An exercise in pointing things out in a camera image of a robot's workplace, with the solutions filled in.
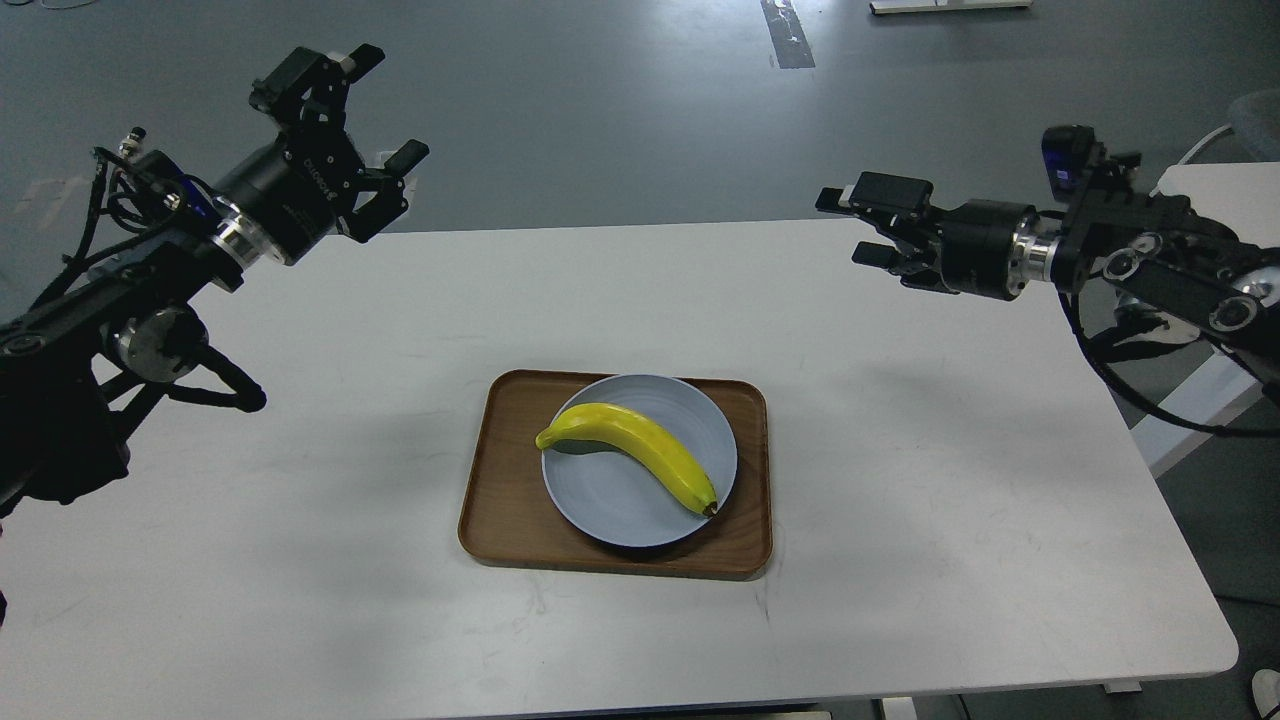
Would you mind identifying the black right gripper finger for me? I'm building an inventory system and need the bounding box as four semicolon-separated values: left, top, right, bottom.
815;172;941;236
852;242;946;293

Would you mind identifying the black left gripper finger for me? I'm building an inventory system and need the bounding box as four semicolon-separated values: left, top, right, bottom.
250;44;385;145
335;140;430;243

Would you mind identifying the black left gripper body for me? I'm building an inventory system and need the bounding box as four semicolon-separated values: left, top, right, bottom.
212;140;364;266

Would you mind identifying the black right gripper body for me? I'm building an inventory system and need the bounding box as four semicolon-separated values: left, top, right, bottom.
925;200;1038;301

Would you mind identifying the yellow banana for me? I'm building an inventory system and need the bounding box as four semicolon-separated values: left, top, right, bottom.
534;402;721;518

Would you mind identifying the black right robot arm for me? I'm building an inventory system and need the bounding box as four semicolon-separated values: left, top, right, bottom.
815;126;1277;406

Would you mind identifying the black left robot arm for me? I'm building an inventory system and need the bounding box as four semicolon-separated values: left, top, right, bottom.
1;44;429;514

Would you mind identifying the white furniture base top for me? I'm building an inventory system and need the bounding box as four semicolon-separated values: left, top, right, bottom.
868;0;1036;17

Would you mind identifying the grey office chair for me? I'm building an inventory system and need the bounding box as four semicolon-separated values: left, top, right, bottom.
1174;88;1279;167

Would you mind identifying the brown wooden tray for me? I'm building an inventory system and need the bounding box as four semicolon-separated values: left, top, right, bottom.
458;369;773;582

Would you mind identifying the white table leg foot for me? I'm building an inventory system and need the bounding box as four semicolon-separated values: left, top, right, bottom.
1251;669;1280;719

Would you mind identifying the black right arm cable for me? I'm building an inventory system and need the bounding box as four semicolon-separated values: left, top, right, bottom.
1059;290;1280;438

